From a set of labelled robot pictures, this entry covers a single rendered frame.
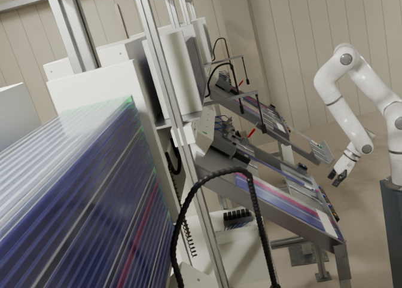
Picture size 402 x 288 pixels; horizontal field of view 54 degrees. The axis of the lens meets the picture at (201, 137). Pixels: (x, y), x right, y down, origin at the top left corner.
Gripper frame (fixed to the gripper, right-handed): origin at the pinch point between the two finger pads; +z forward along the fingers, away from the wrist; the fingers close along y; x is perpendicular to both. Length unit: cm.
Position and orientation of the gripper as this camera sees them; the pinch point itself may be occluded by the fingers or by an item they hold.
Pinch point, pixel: (332, 180)
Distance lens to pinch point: 218.7
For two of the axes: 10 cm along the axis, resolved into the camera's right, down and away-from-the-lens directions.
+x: -8.7, -4.7, -1.1
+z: -4.8, 8.2, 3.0
